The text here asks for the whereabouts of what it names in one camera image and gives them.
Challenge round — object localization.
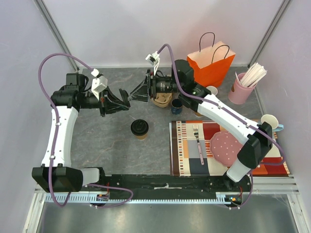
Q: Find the black plastic coffee lid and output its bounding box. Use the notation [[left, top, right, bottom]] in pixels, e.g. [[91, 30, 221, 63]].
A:
[[131, 119, 149, 136]]

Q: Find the single brown paper cup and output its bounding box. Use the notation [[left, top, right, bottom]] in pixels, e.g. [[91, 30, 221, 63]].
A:
[[135, 133, 148, 140]]

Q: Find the orange paper bag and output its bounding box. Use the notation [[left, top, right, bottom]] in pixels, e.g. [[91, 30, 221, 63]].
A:
[[187, 41, 236, 87]]

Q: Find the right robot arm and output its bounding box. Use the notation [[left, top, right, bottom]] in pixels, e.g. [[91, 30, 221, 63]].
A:
[[128, 59, 273, 191]]

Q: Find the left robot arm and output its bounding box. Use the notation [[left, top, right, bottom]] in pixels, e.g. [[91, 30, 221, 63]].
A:
[[32, 73, 130, 193]]

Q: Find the cardboard cup carrier stack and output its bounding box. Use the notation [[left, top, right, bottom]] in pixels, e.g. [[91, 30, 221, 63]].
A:
[[151, 93, 173, 108]]

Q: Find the dark blue ceramic mug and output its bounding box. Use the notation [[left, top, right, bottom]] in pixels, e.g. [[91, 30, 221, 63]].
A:
[[171, 99, 183, 115]]

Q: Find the stack of brown paper cups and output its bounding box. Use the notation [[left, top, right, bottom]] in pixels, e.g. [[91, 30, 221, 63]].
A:
[[194, 112, 203, 117]]

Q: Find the patterned colourful placemat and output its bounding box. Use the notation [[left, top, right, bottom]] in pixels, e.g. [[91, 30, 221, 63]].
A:
[[169, 119, 291, 177]]

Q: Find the pink straw holder cup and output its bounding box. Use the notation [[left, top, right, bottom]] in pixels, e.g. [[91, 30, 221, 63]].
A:
[[228, 79, 256, 105]]

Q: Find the pink dotted plate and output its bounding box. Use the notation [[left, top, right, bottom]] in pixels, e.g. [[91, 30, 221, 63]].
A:
[[210, 131, 242, 167]]

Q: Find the bundle of white straws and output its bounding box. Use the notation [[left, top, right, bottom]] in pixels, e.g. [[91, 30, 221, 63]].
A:
[[240, 63, 267, 87]]

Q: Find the light blue mug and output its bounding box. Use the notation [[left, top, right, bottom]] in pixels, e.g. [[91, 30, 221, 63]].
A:
[[260, 114, 284, 132]]

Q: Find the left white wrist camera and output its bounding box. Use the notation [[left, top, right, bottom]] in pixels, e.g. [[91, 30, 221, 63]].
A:
[[91, 69, 108, 100]]

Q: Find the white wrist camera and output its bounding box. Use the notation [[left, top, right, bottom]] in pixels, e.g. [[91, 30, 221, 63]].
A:
[[91, 69, 108, 100], [145, 51, 160, 75]]

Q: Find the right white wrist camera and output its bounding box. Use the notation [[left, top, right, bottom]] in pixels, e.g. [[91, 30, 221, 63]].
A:
[[145, 51, 160, 75]]

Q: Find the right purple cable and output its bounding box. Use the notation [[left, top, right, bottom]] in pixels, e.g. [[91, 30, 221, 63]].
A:
[[157, 43, 287, 210]]

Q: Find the purple cable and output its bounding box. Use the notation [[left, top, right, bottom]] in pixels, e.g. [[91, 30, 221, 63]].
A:
[[38, 52, 134, 209], [157, 43, 287, 210]]

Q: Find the fork with pink handle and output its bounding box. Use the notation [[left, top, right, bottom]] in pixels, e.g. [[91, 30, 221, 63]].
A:
[[193, 125, 205, 165]]

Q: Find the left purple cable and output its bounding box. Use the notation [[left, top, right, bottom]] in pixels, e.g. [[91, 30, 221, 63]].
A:
[[38, 52, 134, 209]]

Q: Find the grey slotted cable duct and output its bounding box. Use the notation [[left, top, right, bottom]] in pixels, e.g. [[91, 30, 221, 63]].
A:
[[45, 192, 243, 203]]

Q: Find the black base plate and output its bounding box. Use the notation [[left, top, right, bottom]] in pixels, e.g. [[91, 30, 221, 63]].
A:
[[98, 174, 251, 198]]

